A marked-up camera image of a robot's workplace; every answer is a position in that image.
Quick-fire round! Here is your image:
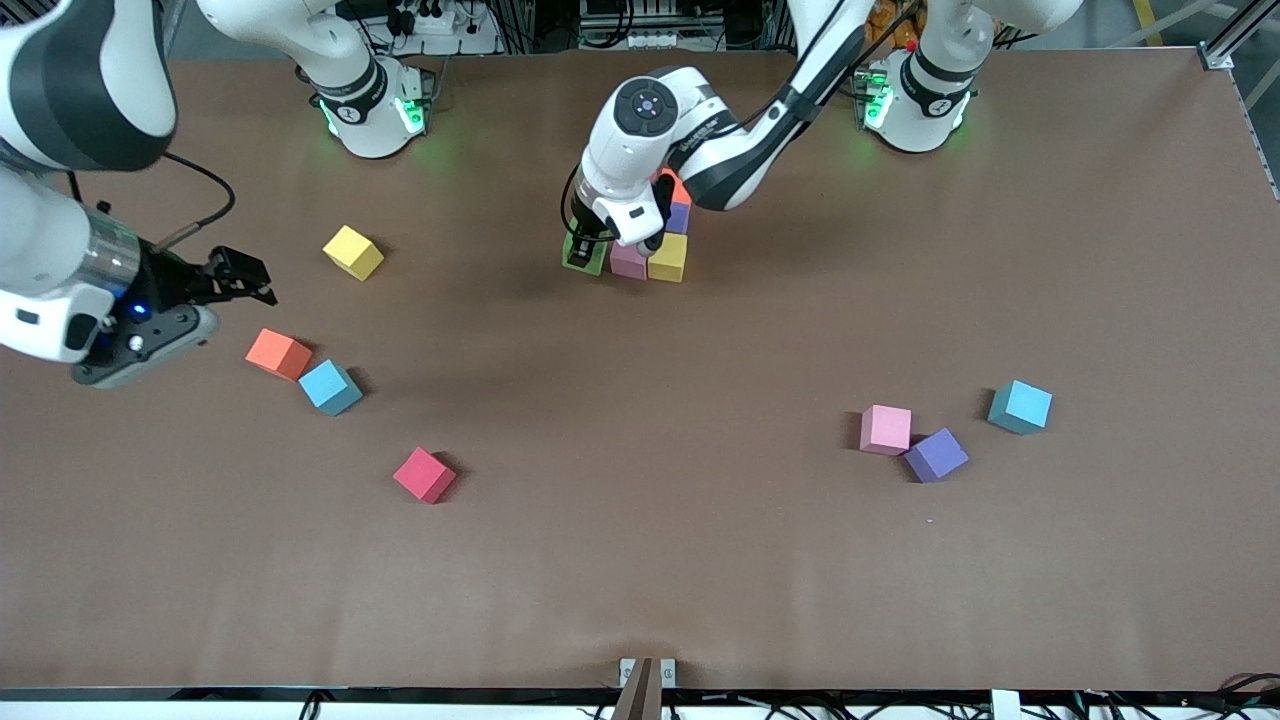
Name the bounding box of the red foam cube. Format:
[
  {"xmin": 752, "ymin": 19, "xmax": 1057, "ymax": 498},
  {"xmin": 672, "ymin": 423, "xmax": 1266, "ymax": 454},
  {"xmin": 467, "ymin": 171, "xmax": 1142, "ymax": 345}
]
[{"xmin": 392, "ymin": 446, "xmax": 459, "ymax": 505}]

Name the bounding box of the yellow foam cube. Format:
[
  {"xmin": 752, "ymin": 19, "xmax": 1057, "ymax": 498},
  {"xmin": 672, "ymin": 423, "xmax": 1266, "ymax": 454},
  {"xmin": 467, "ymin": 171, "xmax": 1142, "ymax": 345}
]
[
  {"xmin": 648, "ymin": 232, "xmax": 689, "ymax": 283},
  {"xmin": 322, "ymin": 224, "xmax": 386, "ymax": 282}
]

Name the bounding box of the small metal bracket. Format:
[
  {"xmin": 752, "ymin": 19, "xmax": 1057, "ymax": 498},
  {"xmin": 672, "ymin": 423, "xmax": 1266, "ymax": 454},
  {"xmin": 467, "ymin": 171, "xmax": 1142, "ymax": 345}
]
[{"xmin": 619, "ymin": 657, "xmax": 677, "ymax": 689}]

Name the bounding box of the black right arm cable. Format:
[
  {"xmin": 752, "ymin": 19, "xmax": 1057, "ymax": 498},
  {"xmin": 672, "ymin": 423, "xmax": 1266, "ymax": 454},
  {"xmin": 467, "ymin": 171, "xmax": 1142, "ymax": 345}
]
[{"xmin": 68, "ymin": 150, "xmax": 237, "ymax": 251}]

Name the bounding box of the aluminium frame profile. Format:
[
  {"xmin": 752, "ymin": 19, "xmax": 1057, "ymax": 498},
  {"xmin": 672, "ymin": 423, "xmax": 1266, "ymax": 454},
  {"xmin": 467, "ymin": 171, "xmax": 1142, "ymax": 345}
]
[{"xmin": 1200, "ymin": 0, "xmax": 1280, "ymax": 201}]

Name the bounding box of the green foam cube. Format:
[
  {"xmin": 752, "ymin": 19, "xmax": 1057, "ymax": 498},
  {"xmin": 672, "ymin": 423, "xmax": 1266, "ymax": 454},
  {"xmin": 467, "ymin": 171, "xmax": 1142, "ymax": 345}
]
[{"xmin": 562, "ymin": 232, "xmax": 609, "ymax": 277}]

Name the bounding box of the teal foam cube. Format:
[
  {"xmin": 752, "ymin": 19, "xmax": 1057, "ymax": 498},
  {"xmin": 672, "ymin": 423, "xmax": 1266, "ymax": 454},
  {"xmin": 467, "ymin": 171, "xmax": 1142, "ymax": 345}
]
[
  {"xmin": 987, "ymin": 379, "xmax": 1054, "ymax": 436},
  {"xmin": 298, "ymin": 359, "xmax": 365, "ymax": 417}
]

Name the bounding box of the bag of orange items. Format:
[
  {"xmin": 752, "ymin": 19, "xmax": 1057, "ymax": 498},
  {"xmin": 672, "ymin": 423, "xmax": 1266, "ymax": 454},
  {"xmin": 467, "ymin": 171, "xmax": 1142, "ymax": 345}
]
[{"xmin": 865, "ymin": 0, "xmax": 926, "ymax": 51}]

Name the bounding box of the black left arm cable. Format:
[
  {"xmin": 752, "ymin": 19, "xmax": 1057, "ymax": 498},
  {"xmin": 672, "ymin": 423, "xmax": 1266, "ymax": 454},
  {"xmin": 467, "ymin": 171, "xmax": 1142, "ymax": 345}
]
[{"xmin": 559, "ymin": 165, "xmax": 601, "ymax": 243}]

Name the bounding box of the brown paper table cover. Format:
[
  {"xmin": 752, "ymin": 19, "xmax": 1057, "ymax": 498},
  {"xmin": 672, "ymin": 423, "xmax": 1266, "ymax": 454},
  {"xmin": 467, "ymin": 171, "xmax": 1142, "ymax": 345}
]
[{"xmin": 0, "ymin": 52, "xmax": 1280, "ymax": 693}]

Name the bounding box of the white power strip with plugs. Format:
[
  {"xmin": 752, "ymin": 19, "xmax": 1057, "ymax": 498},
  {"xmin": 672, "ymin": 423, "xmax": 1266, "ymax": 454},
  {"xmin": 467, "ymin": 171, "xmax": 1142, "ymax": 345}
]
[{"xmin": 385, "ymin": 0, "xmax": 501, "ymax": 56}]

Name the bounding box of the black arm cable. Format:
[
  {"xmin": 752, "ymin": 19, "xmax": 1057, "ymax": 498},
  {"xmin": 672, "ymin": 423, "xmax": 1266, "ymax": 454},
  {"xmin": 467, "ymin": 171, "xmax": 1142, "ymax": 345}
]
[
  {"xmin": 68, "ymin": 150, "xmax": 237, "ymax": 251},
  {"xmin": 559, "ymin": 165, "xmax": 601, "ymax": 243}
]

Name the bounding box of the slim white power strip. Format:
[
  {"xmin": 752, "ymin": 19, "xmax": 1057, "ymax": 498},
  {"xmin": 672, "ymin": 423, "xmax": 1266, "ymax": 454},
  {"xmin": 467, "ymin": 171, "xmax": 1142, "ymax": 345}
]
[{"xmin": 598, "ymin": 28, "xmax": 681, "ymax": 51}]

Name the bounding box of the brown wooden stick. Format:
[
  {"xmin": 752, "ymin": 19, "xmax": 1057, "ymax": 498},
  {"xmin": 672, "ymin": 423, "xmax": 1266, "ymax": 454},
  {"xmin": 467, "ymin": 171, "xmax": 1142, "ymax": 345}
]
[{"xmin": 612, "ymin": 657, "xmax": 663, "ymax": 720}]

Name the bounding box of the black cable bundle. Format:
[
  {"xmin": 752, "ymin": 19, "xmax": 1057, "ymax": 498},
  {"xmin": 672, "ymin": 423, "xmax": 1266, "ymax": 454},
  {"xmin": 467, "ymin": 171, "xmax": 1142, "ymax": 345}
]
[{"xmin": 1075, "ymin": 672, "xmax": 1280, "ymax": 720}]

